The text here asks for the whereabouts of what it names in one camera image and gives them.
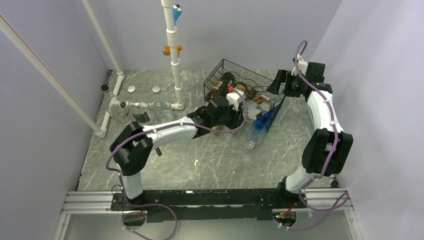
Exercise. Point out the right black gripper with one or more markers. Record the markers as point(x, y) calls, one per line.
point(282, 77)

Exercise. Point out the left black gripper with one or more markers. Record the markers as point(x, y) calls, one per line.
point(237, 121)

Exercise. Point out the dark green wine bottle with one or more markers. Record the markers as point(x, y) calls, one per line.
point(218, 87)

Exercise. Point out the clear square bottle black cap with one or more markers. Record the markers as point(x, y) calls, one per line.
point(260, 105)

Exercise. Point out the clear bottle dark label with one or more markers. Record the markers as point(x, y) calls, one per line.
point(162, 106)

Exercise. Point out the clear bottle silver cap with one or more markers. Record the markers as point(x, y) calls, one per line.
point(139, 106)

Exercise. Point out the clear round cork-stoppered bottle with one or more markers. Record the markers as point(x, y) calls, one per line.
point(117, 107)

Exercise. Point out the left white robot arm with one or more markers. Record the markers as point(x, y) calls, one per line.
point(132, 148)

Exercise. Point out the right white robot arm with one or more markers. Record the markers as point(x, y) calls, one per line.
point(326, 152)

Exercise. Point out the dark gold-foil wine bottle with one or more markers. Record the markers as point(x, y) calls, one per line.
point(242, 87)

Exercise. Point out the blue square glass bottle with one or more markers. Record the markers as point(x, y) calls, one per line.
point(260, 127)

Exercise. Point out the blue pipe clip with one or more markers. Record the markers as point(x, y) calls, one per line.
point(176, 11)

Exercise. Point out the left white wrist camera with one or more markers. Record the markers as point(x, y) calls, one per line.
point(235, 98)

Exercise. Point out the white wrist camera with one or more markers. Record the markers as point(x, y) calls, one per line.
point(302, 66)
point(235, 98)

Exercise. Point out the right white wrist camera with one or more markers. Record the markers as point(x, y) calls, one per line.
point(302, 66)

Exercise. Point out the white PVC pipe frame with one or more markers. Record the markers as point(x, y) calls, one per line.
point(172, 50)

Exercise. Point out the black wire wine rack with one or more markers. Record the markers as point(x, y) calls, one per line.
point(255, 82)

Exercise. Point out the black handled metal tool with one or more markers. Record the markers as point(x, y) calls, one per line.
point(158, 151)

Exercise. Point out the aluminium frame rail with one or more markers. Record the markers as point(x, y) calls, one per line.
point(213, 161)

